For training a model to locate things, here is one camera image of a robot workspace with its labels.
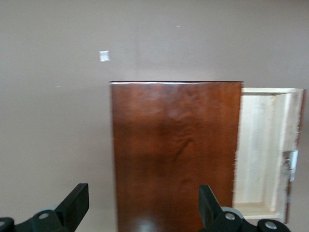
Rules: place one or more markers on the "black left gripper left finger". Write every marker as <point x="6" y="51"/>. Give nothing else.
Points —
<point x="72" y="207"/>

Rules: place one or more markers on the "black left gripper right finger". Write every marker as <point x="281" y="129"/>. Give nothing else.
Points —
<point x="210" y="207"/>

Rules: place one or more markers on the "light wooden drawer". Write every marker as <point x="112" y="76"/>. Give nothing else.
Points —
<point x="253" y="145"/>

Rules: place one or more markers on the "dark brown wooden cabinet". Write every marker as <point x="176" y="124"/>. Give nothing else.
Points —
<point x="173" y="145"/>

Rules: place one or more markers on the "small square tape patch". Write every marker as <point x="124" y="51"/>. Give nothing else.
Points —
<point x="104" y="56"/>

